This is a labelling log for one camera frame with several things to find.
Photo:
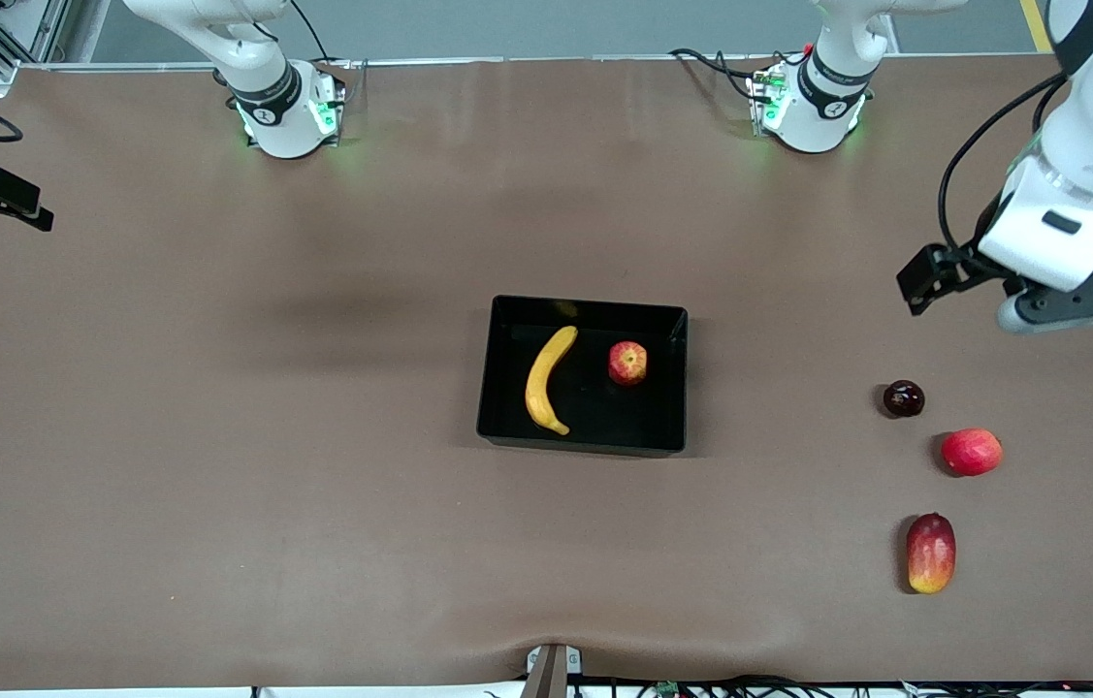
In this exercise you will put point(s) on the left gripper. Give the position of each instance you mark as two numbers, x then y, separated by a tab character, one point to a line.
967	265

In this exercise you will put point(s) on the small red yellow apple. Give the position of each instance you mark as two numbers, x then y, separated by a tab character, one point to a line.
627	364

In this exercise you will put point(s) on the black plastic box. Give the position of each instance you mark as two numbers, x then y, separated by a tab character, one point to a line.
594	427

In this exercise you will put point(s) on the yellow banana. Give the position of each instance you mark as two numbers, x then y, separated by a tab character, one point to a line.
546	373

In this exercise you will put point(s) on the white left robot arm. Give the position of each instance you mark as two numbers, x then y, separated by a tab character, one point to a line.
827	97

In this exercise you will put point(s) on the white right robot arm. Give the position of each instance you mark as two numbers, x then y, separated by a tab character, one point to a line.
274	107

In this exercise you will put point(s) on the dark purple plum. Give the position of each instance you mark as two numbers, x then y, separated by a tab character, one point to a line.
904	398

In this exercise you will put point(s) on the red peach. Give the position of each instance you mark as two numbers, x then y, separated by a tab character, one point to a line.
972	452

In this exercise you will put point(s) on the red yellow mango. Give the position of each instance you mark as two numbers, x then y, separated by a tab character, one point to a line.
931	555

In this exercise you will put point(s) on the small green circuit board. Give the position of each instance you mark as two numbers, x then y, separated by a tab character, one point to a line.
668	689

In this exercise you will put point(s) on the front camera stand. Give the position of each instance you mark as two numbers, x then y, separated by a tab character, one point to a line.
548	674

